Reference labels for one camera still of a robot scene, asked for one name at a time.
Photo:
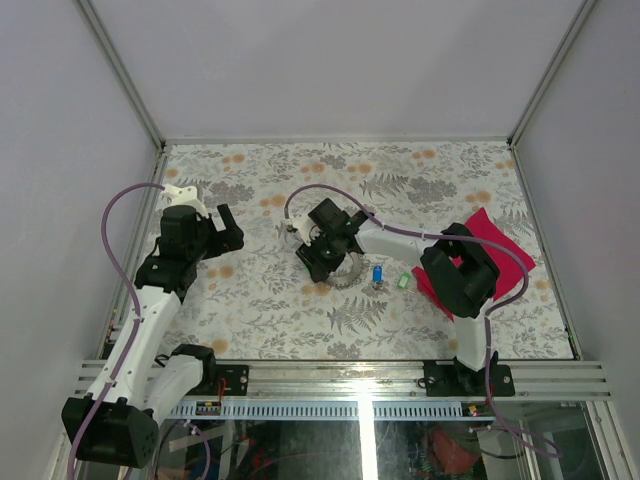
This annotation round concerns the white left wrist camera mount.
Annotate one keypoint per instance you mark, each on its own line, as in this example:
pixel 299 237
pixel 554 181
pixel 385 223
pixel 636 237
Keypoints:
pixel 184 196

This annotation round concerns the large keyring with many rings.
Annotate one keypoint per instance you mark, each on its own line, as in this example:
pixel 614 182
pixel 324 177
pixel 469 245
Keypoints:
pixel 348 272

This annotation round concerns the aluminium front rail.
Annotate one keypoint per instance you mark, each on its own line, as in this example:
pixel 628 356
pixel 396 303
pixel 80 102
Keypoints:
pixel 537 380

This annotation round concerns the green key tag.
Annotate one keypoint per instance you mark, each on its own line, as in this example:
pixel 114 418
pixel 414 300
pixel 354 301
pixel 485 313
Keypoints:
pixel 403 281

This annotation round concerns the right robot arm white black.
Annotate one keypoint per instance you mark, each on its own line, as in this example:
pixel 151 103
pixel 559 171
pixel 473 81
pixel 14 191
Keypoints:
pixel 461 273

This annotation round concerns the white slotted cable duct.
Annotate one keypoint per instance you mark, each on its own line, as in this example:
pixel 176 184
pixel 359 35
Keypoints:
pixel 319 410

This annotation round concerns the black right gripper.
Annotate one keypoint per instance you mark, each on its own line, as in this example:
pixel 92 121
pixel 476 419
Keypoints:
pixel 318 267

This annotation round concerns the red folded cloth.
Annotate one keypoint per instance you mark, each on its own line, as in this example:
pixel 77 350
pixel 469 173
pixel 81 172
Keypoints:
pixel 481 226

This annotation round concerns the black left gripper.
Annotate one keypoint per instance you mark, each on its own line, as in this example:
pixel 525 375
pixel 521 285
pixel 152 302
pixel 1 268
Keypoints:
pixel 227 240

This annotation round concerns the blue key tag with key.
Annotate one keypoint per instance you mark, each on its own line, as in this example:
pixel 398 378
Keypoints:
pixel 377 279

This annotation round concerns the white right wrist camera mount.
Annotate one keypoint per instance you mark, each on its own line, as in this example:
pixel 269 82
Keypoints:
pixel 296 230

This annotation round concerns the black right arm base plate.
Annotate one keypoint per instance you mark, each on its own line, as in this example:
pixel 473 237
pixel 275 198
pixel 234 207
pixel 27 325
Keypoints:
pixel 456 380

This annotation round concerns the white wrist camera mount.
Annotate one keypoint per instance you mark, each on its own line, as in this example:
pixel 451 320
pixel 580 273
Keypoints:
pixel 184 196
pixel 296 230

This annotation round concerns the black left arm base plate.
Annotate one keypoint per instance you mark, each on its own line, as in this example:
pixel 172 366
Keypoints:
pixel 232 380

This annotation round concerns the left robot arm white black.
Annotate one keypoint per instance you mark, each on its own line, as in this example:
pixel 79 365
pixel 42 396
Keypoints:
pixel 117 421

